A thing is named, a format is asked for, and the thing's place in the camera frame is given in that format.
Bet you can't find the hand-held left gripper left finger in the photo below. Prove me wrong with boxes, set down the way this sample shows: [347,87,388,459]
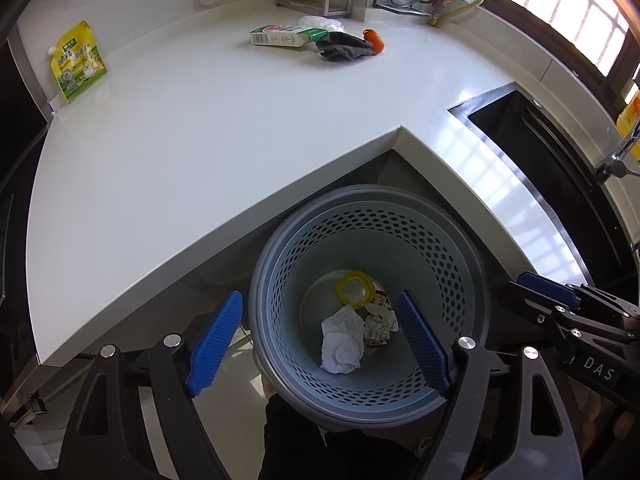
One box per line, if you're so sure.
[52,290,244,480]

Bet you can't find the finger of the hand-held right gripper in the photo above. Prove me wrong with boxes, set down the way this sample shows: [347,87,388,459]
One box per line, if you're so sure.
[500,271,640,333]

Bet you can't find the black kitchen sink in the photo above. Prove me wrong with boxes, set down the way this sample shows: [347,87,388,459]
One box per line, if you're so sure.
[447,82,640,306]

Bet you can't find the grey perforated plastic basket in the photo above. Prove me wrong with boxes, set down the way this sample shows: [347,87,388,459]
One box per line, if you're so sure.
[248,185,493,433]

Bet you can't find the yellow seasoning pouch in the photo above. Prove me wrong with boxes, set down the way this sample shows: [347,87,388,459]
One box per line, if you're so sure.
[49,21,108,104]

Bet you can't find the large white tissue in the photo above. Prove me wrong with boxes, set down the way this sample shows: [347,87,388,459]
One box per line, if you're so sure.
[320,305,367,375]

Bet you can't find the printed snack wrapper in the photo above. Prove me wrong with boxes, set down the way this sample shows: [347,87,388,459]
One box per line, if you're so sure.
[367,290,401,350]

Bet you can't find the green and white carton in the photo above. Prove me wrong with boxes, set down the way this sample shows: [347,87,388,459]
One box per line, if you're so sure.
[249,24,331,51]

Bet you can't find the chrome faucet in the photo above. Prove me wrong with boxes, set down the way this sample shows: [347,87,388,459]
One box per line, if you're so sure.
[595,120,640,183]

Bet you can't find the clear plastic bag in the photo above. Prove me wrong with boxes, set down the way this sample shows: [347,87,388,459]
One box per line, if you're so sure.
[298,15,346,32]

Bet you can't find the dark grey cloth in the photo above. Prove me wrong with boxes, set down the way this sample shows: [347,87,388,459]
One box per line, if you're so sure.
[316,31,376,63]

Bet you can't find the yellow bottle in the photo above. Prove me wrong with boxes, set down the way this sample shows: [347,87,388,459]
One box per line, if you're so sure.
[616,82,640,161]

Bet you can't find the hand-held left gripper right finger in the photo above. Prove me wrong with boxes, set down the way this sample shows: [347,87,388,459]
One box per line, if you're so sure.
[396,290,583,480]

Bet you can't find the window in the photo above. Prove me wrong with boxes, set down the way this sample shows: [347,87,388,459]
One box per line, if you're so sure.
[487,0,640,92]

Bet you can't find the yellow rimmed clear lid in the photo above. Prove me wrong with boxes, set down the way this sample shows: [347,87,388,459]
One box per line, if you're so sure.
[336,270,376,307]

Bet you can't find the small white tissue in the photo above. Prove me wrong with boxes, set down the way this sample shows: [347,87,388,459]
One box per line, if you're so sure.
[362,302,399,345]

